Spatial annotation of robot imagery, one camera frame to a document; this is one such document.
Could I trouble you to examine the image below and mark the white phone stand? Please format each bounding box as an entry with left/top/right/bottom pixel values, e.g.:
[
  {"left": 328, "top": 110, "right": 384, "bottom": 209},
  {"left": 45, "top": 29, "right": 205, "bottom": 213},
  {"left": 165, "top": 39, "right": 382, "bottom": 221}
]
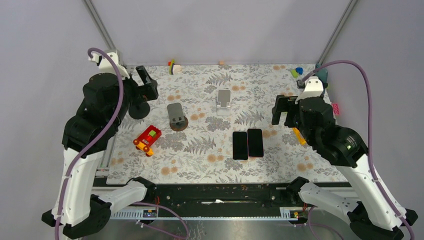
[{"left": 216, "top": 89, "right": 231, "bottom": 116}]

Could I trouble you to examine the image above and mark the colourful block stack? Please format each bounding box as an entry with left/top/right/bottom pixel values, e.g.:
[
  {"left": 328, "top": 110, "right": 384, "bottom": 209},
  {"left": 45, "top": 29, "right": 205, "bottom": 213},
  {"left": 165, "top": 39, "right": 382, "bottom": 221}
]
[{"left": 168, "top": 59, "right": 182, "bottom": 75}]

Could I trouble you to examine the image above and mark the blue heart block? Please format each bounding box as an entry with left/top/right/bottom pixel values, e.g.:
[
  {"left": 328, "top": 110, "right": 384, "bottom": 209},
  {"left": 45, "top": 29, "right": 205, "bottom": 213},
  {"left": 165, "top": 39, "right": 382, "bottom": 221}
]
[{"left": 295, "top": 67, "right": 304, "bottom": 75}]

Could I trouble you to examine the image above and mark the red yellow toy truck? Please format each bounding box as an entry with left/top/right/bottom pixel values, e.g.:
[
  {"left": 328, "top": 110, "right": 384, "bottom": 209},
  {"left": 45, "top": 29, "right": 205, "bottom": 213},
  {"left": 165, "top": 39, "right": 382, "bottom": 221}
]
[{"left": 133, "top": 125, "right": 162, "bottom": 157}]

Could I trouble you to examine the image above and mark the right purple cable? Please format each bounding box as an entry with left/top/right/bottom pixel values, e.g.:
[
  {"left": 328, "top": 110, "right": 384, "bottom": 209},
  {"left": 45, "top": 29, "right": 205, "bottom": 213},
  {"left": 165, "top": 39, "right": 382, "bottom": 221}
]
[{"left": 299, "top": 59, "right": 416, "bottom": 240}]

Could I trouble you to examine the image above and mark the pink brick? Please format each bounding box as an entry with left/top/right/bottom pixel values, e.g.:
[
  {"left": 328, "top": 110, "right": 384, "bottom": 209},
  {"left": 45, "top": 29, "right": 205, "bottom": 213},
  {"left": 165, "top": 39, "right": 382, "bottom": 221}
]
[{"left": 331, "top": 103, "right": 341, "bottom": 116}]

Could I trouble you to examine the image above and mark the left black tripod stand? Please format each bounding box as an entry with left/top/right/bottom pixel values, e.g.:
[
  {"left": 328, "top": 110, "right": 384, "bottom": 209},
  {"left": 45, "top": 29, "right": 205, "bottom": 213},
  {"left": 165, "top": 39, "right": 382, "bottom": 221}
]
[{"left": 128, "top": 102, "right": 151, "bottom": 120}]

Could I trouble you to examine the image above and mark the floral patterned mat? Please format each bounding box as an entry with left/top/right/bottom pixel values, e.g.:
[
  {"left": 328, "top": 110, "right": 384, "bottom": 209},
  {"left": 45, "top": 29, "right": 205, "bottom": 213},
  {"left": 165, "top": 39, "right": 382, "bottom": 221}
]
[{"left": 106, "top": 64, "right": 346, "bottom": 185}]

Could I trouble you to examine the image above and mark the purple cable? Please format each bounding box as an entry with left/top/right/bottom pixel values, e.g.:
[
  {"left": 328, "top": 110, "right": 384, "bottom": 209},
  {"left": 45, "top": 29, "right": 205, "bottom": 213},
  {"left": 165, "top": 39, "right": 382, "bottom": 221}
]
[
  {"left": 53, "top": 47, "right": 125, "bottom": 240},
  {"left": 299, "top": 59, "right": 416, "bottom": 240}
]

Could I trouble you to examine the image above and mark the yellow triangle frame toy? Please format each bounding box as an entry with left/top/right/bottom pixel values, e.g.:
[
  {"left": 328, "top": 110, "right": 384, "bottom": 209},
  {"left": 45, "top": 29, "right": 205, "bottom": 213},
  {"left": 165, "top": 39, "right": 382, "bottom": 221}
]
[{"left": 292, "top": 127, "right": 307, "bottom": 146}]

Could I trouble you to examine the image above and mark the green cylinder block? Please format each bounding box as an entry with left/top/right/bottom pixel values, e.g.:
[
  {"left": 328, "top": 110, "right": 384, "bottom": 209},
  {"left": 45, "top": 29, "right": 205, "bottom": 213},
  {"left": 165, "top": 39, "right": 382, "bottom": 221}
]
[{"left": 290, "top": 69, "right": 299, "bottom": 79}]

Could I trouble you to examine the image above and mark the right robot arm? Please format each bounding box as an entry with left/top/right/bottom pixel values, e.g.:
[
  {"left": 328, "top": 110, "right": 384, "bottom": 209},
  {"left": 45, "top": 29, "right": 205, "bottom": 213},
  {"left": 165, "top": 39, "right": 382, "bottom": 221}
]
[{"left": 271, "top": 95, "right": 418, "bottom": 240}]

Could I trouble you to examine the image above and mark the purple-edged black phone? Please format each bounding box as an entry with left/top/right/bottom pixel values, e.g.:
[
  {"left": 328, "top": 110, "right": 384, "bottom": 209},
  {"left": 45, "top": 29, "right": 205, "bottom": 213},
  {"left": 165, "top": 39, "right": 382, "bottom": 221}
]
[{"left": 247, "top": 128, "right": 264, "bottom": 158}]

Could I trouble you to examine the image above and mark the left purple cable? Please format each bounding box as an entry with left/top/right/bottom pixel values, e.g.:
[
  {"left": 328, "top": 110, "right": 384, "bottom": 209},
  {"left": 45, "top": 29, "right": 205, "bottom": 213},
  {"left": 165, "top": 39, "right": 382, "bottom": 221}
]
[{"left": 53, "top": 47, "right": 125, "bottom": 240}]

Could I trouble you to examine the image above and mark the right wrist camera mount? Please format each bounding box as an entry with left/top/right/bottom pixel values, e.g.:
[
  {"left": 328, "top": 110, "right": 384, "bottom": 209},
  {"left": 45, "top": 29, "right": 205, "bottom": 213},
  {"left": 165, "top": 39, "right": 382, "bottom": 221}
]
[{"left": 295, "top": 76, "right": 325, "bottom": 104}]

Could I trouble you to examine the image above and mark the wooden-base grey phone stand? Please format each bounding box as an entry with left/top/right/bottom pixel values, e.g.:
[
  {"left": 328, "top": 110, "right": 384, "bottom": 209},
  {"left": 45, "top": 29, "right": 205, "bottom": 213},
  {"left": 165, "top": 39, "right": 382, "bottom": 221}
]
[{"left": 167, "top": 102, "right": 189, "bottom": 132}]

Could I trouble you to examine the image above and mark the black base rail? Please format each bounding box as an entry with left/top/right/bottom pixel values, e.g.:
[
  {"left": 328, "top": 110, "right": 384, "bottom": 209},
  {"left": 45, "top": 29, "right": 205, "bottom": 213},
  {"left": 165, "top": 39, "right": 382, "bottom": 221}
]
[{"left": 91, "top": 177, "right": 371, "bottom": 224}]

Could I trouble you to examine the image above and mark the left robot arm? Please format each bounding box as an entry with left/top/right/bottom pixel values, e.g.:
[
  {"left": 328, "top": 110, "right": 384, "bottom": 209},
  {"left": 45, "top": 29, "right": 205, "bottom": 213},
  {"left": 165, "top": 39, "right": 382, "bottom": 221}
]
[{"left": 41, "top": 65, "right": 158, "bottom": 240}]

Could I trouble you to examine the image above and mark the teal phone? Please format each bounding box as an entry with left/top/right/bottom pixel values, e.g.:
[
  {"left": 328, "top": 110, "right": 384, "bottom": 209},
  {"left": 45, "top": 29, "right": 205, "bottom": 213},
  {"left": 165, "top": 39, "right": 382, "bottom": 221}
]
[{"left": 314, "top": 68, "right": 328, "bottom": 89}]

